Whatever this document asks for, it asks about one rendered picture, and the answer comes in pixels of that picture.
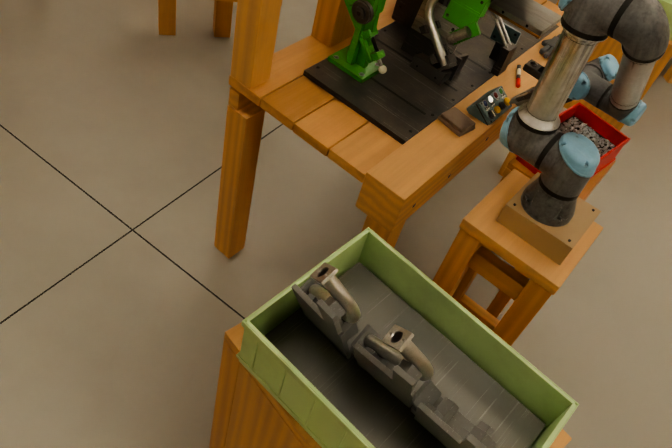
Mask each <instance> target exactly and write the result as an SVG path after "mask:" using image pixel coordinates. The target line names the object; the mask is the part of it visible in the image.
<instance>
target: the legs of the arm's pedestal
mask: <svg viewBox="0 0 672 448"><path fill-rule="evenodd" d="M477 273H478V274H480V275H481V276H482V277H484V278H485V279H486V280H488V281H489V282H490V283H492V284H493V285H494V286H496V287H497V288H498V289H500V290H501V291H502V292H504V293H505V294H506V295H508V296H509V297H510V298H512V299H513V300H515V301H514V302H513V304H512V305H511V306H510V308H509V309H508V310H507V312H506V313H505V315H504V316H503V317H502V319H501V320H498V319H497V318H496V317H494V316H493V315H492V314H490V313H489V312H488V311H486V310H485V309H484V308H483V307H481V306H480V305H479V304H477V303H476V302H475V301H473V300H472V299H471V298H469V297H468V296H467V295H466V294H465V293H466V291H467V290H468V288H469V286H470V285H471V283H472V282H473V280H474V278H475V277H476V275H477ZM432 281H434V282H435V283H436V284H437V285H438V286H439V287H441V288H442V289H443V290H444V291H445V292H447V293H448V294H449V295H450V296H451V297H453V298H454V299H455V300H456V301H457V302H458V303H460V304H461V305H462V306H463V307H464V308H466V309H467V310H468V311H469V312H470V313H472V314H473V315H474V316H475V317H476V318H478V319H479V320H480V321H481V322H482V323H483V324H485V325H486V326H487V327H488V328H489V329H491V330H492V331H493V332H494V333H495V334H497V335H498V336H499V337H500V338H501V339H503V340H504V341H505V342H506V343H507V344H508V345H510V346H512V344H513V343H514V342H515V340H516V339H517V338H518V337H519V335H520V334H521V333H522V332H523V330H524V329H525V328H526V327H527V325H528V324H529V323H530V322H531V320H532V319H533V318H534V317H535V315H536V314H537V313H538V312H539V310H540V309H541V308H542V306H543V305H544V304H545V303H546V301H547V300H548V299H549V298H550V296H551V295H552V294H551V293H549V292H548V291H546V290H545V289H544V288H542V287H541V286H540V285H538V284H537V283H535V282H534V281H533V280H531V279H530V280H529V279H528V278H526V277H525V276H523V275H522V274H521V273H519V272H518V271H517V270H515V269H514V268H512V267H511V266H510V265H508V264H507V263H506V262H504V261H503V260H501V259H500V258H499V257H497V256H496V255H495V254H493V253H492V252H491V250H490V249H489V248H487V247H486V246H484V245H483V244H482V243H480V242H479V241H478V240H476V239H475V238H473V237H472V236H471V235H469V234H468V233H467V232H465V231H464V230H462V229H461V228H460V230H459V232H458V234H457V236H456V237H455V239H454V241H453V243H452V245H451V247H450V249H449V250H448V252H447V254H446V256H445V258H444V260H443V262H442V264H441V265H440V267H439V269H438V271H437V273H436V275H435V277H434V279H433V280H432Z"/></svg>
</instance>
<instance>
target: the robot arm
mask: <svg viewBox="0 0 672 448"><path fill-rule="evenodd" d="M558 8H559V9H560V11H564V13H563V15H562V17H561V19H560V24H561V26H562V28H563V30H562V32H561V34H560V36H559V39H558V41H557V43H556V45H555V47H554V49H553V51H552V53H551V55H550V57H549V59H548V61H547V64H546V66H545V67H543V66H542V65H540V64H539V63H537V62H536V61H534V60H533V59H531V60H529V61H528V62H527V63H526V64H525V65H524V67H523V70H524V71H525V72H527V73H528V74H530V75H531V76H533V77H534V78H536V79H537V80H538V82H537V84H536V86H533V87H531V88H529V89H527V90H525V91H524V92H522V93H520V94H518V95H516V96H514V97H513V98H512V99H511V100H510V102H509V104H516V105H517V107H515V108H514V109H513V110H512V111H511V112H510V113H509V114H508V116H507V118H506V120H505V121H504V122H503V125H502V127H501V130H500V135H499V138H500V142H501V143H502V145H503V146H505V147H506V148H507V149H508V150H509V151H510V152H512V153H514V154H516V155H517V156H519V157H520V158H522V159H523V160H525V161H526V162H528V163H529V164H531V165H532V166H534V167H535V168H537V169H538V170H539V171H541V172H542V173H541V174H540V176H539V177H538V178H537V179H536V180H535V181H533V182H532V183H531V184H530V185H528V186H527V187H526V188H525V190H524V191H523V193H522V195H521V199H520V200H521V205H522V207H523V209H524V210H525V212H526V213H527V214H528V215H529V216H530V217H532V218H533V219H534V220H536V221H538V222H540V223H542V224H544V225H547V226H552V227H561V226H564V225H566V224H568V223H569V222H570V220H571V219H572V217H573V216H574V213H575V208H576V203H577V198H578V196H579V195H580V193H581V192H582V190H583V189H584V187H585V186H586V184H587V182H588V181H589V179H590V178H591V177H592V176H593V175H594V173H595V171H596V168H597V166H598V165H599V163H600V154H599V151H598V149H597V147H596V146H595V144H594V143H593V142H592V141H591V140H590V139H588V138H587V137H585V136H584V135H582V134H576V133H575V132H568V133H565V134H563V133H562V132H560V131H559V130H558V128H559V126H560V118H559V116H558V115H559V113H560V112H561V110H562V108H563V106H564V104H565V103H568V102H570V101H572V100H580V99H583V100H585V101H587V102H588V103H590V104H591V105H593V106H595V107H597V108H598V109H600V110H602V111H603V112H605V113H606V114H608V115H610V116H611V117H613V118H615V119H616V120H617V121H618V122H621V123H623V124H625V125H627V126H633V125H634V124H635V123H636V122H637V121H638V120H639V119H640V117H641V116H642V115H643V113H644V112H645V110H646V108H647V105H646V104H645V103H644V102H642V100H640V98H641V96H642V94H643V91H644V89H645V86H646V84H647V82H648V79H649V77H650V75H651V72H652V70H653V67H654V65H655V63H656V61H657V60H659V59H660V58H661V57H662V56H663V55H664V53H665V51H666V49H667V47H668V44H669V39H670V28H669V22H668V18H667V15H666V12H665V10H664V8H663V6H662V5H661V3H660V2H659V1H658V0H559V3H558ZM608 36H609V37H611V38H613V39H615V40H617V41H619V42H620V43H621V48H622V52H623V55H622V59H621V62H620V65H619V64H618V61H617V60H616V58H615V57H614V56H613V55H610V54H607V55H604V56H601V57H598V58H596V59H594V60H592V61H589V62H587V61H588V59H589V57H590V55H591V54H592V52H593V50H594V48H595V46H596V44H597V43H599V42H602V41H605V40H606V39H607V38H608ZM613 79H615V81H614V84H612V83H610V81H611V80H613ZM608 81H609V82H608Z"/></svg>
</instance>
